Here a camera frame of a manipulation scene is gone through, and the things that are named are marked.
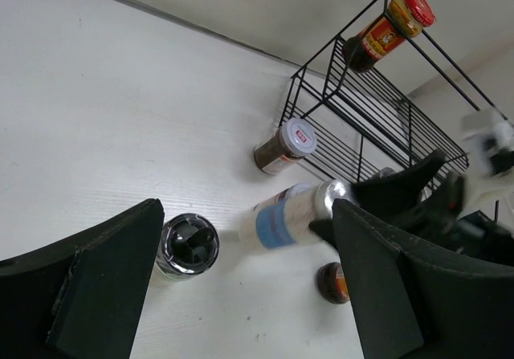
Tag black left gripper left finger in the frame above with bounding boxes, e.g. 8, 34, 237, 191
1, 198, 164, 358

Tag white lid brown spice jar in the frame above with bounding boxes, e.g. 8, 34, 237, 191
253, 118, 317, 175

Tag red lid sauce jar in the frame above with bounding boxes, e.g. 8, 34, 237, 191
315, 262, 350, 304
343, 0, 436, 73

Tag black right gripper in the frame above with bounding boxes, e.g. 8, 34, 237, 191
309, 149, 513, 263

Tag silver lid blue label bottle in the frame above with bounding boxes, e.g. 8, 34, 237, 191
238, 179, 356, 254

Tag black grinder cap spice bottle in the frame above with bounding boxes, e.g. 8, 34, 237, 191
155, 213, 220, 281

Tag black wire rack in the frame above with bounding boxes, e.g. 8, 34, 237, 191
279, 0, 480, 190

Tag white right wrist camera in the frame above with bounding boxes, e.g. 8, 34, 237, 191
460, 108, 513, 210

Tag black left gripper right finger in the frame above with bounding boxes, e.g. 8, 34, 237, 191
333, 199, 513, 358

